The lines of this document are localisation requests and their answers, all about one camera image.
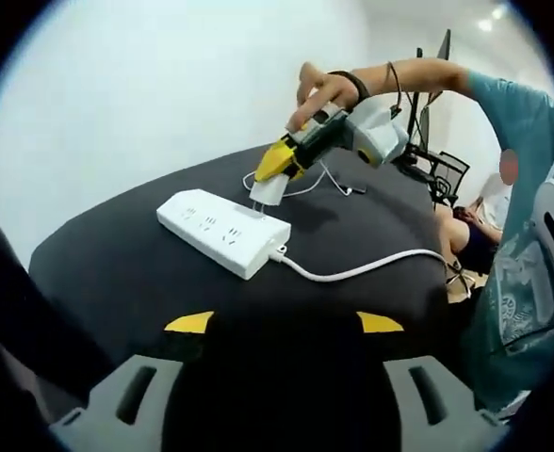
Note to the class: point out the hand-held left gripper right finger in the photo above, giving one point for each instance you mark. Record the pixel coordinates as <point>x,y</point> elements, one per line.
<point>442,391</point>

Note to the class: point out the person in teal shirt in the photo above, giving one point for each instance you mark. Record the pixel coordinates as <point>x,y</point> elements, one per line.
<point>517,212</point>

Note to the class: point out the black mesh office chair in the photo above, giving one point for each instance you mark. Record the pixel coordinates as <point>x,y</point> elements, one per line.
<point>451,169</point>

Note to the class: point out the black monitor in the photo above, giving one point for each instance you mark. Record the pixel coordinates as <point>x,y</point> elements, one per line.
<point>444,44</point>

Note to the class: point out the black wristband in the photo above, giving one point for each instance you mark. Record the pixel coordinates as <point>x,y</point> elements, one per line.
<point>359,89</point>

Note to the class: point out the person's right hand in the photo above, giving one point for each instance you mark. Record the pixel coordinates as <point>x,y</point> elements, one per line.
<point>324,92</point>

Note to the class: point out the white charger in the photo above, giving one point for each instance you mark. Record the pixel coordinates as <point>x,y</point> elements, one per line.
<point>267,192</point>

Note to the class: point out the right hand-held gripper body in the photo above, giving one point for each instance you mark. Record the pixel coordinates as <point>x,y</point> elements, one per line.
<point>378,134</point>

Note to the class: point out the white power strip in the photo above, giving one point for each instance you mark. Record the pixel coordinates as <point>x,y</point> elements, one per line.
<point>220,245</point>

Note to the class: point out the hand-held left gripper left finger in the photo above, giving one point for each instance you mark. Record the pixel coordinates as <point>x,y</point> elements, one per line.
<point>112,395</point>

